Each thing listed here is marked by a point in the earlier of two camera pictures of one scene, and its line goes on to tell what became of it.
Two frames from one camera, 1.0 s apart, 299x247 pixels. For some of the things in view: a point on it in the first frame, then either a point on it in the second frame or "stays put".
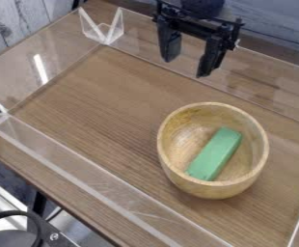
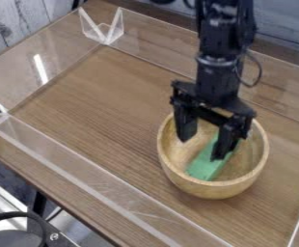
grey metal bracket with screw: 53,237 stays put
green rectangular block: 215,151 stays put
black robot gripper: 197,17 -> 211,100
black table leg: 40,204 stays put
